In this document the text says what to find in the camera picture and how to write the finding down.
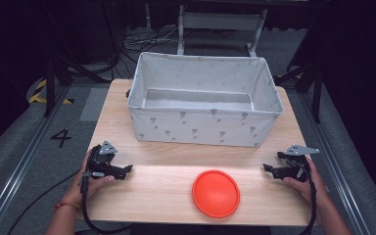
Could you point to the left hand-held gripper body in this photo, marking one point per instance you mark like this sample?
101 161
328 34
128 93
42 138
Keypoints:
102 160

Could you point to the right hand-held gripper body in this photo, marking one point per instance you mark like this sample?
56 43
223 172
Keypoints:
294 166

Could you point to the orange round plate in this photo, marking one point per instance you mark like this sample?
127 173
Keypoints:
216 193

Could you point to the white fabric storage box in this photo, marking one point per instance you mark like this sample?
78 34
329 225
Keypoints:
205 98

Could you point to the person's right hand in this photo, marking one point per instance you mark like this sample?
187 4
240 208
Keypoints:
307 184

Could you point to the person's left hand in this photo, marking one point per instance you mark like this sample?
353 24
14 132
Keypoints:
88 185

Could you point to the black tripod stand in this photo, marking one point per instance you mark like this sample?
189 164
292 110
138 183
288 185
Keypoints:
306 84
63 70

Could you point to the yellow black floor tape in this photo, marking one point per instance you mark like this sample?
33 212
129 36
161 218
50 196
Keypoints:
44 93

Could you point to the grey metal stand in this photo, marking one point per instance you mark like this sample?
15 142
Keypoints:
220 27

